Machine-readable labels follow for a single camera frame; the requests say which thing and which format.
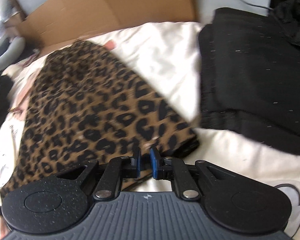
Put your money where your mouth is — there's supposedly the grey U-shaped neck pillow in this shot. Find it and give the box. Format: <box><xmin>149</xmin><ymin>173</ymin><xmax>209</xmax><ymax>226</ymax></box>
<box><xmin>0</xmin><ymin>35</ymin><xmax>26</xmax><ymax>71</ymax></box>

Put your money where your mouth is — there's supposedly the black bag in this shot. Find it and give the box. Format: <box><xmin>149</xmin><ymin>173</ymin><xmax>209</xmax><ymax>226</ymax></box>
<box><xmin>198</xmin><ymin>8</ymin><xmax>300</xmax><ymax>155</ymax></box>

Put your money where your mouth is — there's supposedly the leopard print skirt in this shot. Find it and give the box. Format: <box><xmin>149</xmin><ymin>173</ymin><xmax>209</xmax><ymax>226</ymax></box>
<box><xmin>0</xmin><ymin>41</ymin><xmax>199</xmax><ymax>197</ymax></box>

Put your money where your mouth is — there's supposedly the brown cardboard sheet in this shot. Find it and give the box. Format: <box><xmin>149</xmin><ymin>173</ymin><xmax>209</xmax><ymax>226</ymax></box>
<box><xmin>5</xmin><ymin>0</ymin><xmax>197</xmax><ymax>51</ymax></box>

